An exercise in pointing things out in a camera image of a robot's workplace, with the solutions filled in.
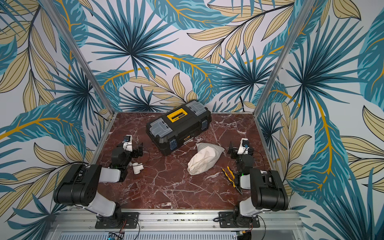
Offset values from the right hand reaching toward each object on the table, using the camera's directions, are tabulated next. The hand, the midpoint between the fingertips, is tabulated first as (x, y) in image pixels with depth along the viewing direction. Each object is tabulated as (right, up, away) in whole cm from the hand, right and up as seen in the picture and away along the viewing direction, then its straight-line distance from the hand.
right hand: (230, 141), depth 88 cm
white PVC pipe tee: (-55, -15, 0) cm, 57 cm away
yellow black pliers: (-2, -20, -1) cm, 21 cm away
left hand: (-58, -1, +4) cm, 58 cm away
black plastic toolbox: (-36, +6, -3) cm, 37 cm away
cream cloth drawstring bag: (-14, -7, -4) cm, 16 cm away
